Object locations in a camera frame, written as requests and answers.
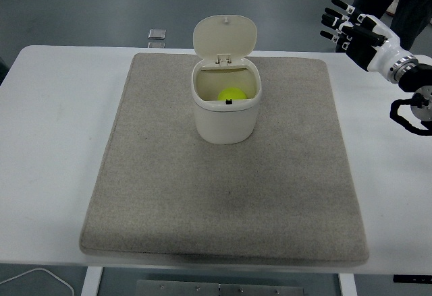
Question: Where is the black table control panel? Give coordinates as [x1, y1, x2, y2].
[393, 274, 432, 284]

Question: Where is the white table leg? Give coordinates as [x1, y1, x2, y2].
[336, 273, 358, 296]
[81, 266, 105, 296]

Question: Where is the person's white shoe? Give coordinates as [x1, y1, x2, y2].
[384, 0, 405, 16]

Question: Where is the beige felt mat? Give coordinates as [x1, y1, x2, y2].
[78, 52, 371, 266]

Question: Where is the cream plastic box with lid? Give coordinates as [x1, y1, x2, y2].
[192, 14, 263, 146]

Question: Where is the yellow tennis ball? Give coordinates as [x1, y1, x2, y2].
[217, 87, 248, 102]

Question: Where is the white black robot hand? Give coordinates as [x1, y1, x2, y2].
[319, 0, 406, 74]

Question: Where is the white cable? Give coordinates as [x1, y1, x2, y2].
[0, 267, 75, 296]

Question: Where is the grey metal plate with screws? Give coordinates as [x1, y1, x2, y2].
[135, 278, 306, 296]

